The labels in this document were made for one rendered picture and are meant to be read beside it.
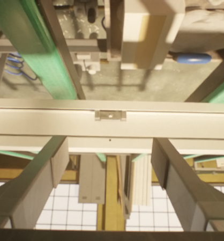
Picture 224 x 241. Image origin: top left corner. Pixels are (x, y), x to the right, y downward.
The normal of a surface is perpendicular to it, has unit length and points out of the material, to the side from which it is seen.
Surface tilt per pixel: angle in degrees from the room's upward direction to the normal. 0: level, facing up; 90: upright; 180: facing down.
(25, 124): 90
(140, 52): 0
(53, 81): 0
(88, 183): 90
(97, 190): 90
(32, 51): 0
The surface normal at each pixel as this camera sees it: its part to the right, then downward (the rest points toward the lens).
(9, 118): 0.02, -0.31
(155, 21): -0.02, 0.95
